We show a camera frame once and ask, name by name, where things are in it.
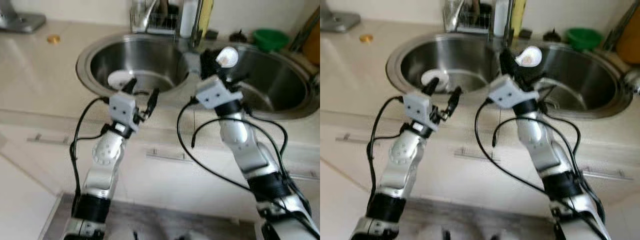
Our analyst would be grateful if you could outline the small white bowl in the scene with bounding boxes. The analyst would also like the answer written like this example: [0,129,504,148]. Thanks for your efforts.
[107,70,134,93]
[421,70,451,94]

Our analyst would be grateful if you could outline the white ceramic spoon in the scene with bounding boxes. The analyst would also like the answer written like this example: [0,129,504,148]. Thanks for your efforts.
[215,46,240,70]
[515,45,544,68]

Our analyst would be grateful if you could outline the white kitchen base cabinet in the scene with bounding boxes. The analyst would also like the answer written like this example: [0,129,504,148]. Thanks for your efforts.
[0,112,321,223]

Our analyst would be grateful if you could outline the chrome sink faucet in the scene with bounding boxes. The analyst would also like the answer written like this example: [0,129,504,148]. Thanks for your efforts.
[501,0,517,52]
[186,0,207,53]

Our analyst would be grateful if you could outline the stainless steel double sink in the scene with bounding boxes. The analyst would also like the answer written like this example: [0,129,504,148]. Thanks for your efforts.
[76,32,321,121]
[386,32,634,121]

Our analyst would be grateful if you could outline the yellow bottle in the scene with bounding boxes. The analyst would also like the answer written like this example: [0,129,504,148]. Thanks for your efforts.
[511,0,528,37]
[199,0,215,36]

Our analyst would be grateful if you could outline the white plastic bottle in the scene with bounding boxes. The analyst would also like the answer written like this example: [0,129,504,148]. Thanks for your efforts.
[180,0,199,39]

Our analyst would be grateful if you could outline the green plastic bowl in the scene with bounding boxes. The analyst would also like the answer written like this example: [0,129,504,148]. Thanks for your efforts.
[566,27,604,52]
[251,28,290,52]

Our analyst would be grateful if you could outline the dark long utensil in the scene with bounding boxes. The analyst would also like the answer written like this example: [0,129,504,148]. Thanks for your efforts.
[602,5,640,51]
[290,7,321,52]

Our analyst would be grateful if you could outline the orange container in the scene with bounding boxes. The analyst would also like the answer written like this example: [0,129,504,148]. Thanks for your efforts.
[616,25,640,66]
[302,20,321,66]

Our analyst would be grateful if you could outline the grey floor mat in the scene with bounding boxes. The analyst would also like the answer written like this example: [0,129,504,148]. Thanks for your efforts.
[40,192,261,240]

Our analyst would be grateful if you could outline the grey appliance base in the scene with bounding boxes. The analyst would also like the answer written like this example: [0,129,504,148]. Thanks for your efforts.
[0,0,47,34]
[320,2,362,34]

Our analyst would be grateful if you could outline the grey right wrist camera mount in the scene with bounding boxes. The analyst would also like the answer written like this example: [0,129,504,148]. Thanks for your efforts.
[195,77,244,111]
[488,75,539,110]

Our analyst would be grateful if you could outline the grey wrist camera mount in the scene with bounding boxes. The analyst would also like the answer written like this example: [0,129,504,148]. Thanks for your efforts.
[402,92,434,126]
[195,77,244,111]
[108,92,139,126]
[488,75,539,110]

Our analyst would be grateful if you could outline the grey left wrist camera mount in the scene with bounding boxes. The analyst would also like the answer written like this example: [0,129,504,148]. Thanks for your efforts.
[108,92,139,126]
[402,92,434,126]

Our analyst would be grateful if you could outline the steel cabinet handle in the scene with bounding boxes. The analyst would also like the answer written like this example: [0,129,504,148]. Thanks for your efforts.
[290,170,321,182]
[582,167,634,182]
[27,133,71,146]
[454,147,501,162]
[146,148,194,164]

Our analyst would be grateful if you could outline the steel wire dish rack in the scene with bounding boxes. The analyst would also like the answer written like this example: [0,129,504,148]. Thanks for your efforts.
[130,0,182,36]
[442,0,496,35]

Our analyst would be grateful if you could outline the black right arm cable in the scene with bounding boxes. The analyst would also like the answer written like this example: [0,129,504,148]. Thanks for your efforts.
[492,116,584,171]
[191,116,290,158]
[474,97,556,197]
[176,97,253,193]

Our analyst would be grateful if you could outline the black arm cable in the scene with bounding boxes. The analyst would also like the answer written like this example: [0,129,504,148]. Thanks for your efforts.
[69,96,111,201]
[366,96,405,201]
[492,116,584,171]
[191,116,290,158]
[176,97,253,193]
[474,97,556,197]

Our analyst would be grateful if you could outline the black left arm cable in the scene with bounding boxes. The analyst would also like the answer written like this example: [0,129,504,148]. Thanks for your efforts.
[366,96,405,201]
[69,96,111,201]

